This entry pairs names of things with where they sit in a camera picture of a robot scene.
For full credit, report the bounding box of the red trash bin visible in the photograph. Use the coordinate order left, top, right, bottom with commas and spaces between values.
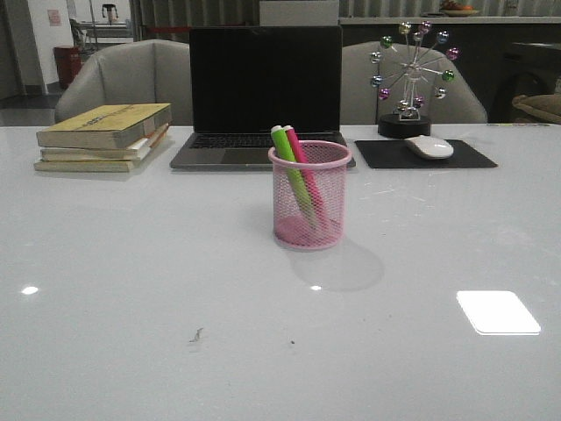
53, 46, 82, 89

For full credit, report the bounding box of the middle white book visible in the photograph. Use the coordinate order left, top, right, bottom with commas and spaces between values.
40, 124, 169, 161

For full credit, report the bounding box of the grey armchair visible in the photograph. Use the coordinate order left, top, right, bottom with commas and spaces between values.
340, 41, 487, 125
54, 39, 193, 125

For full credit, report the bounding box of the pink mesh pen holder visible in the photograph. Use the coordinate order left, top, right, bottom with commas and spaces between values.
268, 140, 352, 251

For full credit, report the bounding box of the green highlighter pen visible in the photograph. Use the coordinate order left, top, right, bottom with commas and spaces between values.
271, 125, 317, 229

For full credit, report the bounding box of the left grey armchair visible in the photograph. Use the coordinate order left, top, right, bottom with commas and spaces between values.
54, 39, 193, 125

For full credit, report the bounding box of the right grey armchair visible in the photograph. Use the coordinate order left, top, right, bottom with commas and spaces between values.
340, 41, 487, 125

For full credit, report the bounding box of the dark grey laptop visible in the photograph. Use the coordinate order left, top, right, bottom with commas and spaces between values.
170, 25, 345, 170

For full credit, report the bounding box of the pink highlighter pen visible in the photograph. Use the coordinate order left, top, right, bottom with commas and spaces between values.
283, 125, 330, 231

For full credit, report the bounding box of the top yellow book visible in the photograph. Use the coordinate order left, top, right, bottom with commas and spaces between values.
36, 103, 172, 149

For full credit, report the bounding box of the fruit bowl on counter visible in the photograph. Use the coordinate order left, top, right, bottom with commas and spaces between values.
440, 0, 479, 18

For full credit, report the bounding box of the black mouse pad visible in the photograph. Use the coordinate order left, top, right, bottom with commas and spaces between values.
355, 139, 498, 169

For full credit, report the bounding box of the bottom beige book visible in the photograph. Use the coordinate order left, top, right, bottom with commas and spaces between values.
33, 134, 167, 172

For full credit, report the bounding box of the beige cushion far right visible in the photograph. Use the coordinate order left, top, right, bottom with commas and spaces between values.
512, 94, 560, 125

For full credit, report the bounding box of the ferris wheel desk ornament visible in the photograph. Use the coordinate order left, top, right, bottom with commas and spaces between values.
370, 20, 456, 139

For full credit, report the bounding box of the white computer mouse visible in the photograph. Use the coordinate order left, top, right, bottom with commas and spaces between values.
404, 135, 454, 160

